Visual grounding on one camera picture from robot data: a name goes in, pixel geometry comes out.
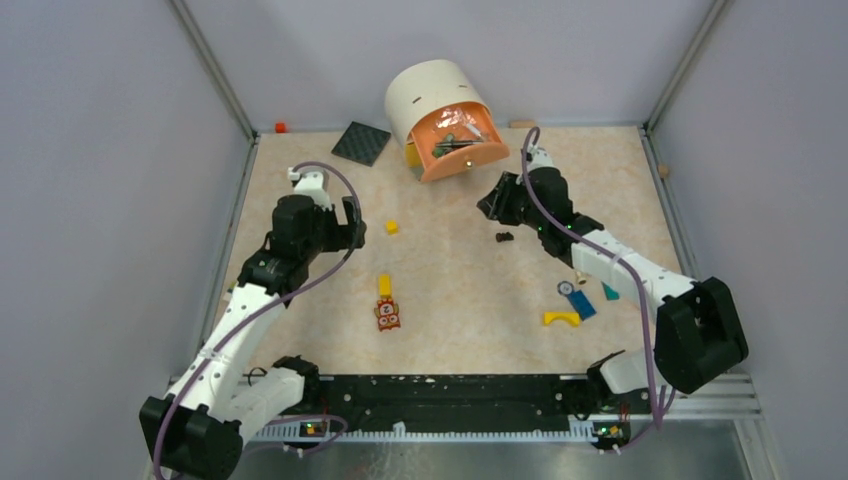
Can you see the yellow rectangular block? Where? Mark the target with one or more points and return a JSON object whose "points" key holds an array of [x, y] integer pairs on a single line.
{"points": [[384, 286]]}

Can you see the peach top drawer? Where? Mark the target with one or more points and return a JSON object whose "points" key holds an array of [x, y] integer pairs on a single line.
{"points": [[422, 140]]}

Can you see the cream round drawer organizer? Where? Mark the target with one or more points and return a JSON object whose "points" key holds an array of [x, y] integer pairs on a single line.
{"points": [[422, 89]]}

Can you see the teal small block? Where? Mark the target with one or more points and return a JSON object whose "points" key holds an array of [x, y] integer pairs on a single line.
{"points": [[610, 293]]}

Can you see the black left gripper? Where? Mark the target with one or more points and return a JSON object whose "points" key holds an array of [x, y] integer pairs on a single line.
{"points": [[344, 235]]}

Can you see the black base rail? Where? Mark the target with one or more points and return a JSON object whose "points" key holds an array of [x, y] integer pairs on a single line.
{"points": [[464, 403]]}

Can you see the blue rectangular block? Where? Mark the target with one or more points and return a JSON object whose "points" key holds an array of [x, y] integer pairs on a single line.
{"points": [[581, 305]]}

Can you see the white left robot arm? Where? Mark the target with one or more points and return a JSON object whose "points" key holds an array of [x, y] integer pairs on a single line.
{"points": [[201, 426]]}

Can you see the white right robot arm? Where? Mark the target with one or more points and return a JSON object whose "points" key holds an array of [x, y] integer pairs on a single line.
{"points": [[695, 333]]}

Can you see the round small watch dial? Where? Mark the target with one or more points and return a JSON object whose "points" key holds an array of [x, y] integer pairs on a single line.
{"points": [[565, 288]]}

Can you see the small dark chess piece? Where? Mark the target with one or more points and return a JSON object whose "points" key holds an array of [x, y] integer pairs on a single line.
{"points": [[501, 237]]}

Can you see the green tube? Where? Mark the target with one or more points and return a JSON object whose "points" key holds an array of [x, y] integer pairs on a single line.
{"points": [[440, 150]]}

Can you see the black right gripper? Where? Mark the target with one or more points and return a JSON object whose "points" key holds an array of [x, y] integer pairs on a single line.
{"points": [[496, 204]]}

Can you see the black textured square mat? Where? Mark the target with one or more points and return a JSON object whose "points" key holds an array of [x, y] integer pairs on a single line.
{"points": [[361, 144]]}

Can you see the wooden block at back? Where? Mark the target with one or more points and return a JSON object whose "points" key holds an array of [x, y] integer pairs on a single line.
{"points": [[521, 124]]}

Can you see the yellow arch block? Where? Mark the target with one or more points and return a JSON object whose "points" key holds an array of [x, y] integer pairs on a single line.
{"points": [[571, 318]]}

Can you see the dark eyeliner pencil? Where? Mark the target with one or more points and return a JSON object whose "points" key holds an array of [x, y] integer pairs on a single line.
{"points": [[454, 143]]}

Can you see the red owl number puzzle piece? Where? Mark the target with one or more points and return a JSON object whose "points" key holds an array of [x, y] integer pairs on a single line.
{"points": [[387, 315]]}

